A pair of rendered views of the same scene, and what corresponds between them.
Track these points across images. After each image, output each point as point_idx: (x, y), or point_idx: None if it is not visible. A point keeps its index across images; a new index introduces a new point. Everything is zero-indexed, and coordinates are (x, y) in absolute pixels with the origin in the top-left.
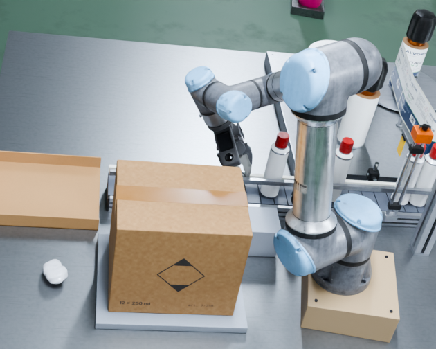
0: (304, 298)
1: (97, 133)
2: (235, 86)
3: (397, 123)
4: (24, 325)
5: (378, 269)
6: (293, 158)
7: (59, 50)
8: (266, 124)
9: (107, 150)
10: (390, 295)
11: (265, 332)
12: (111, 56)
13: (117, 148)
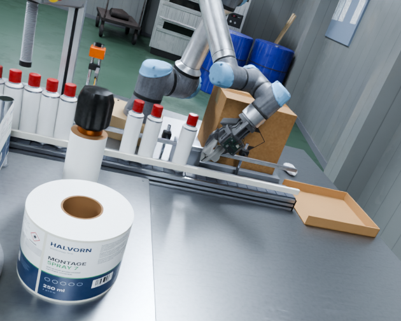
0: None
1: (326, 255)
2: (255, 71)
3: None
4: (288, 159)
5: (116, 110)
6: (149, 189)
7: None
8: (164, 254)
9: (308, 238)
10: (114, 103)
11: (178, 134)
12: None
13: (302, 239)
